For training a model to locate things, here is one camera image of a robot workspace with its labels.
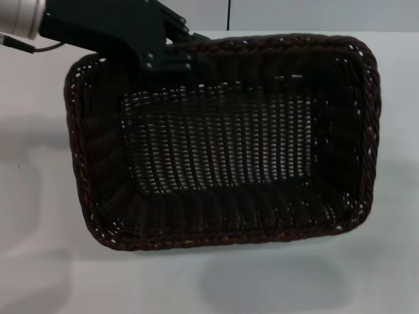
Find dark brown woven wicker basket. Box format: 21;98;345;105
64;32;382;252

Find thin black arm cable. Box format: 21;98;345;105
0;31;64;54

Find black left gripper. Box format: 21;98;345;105
38;0;213;75

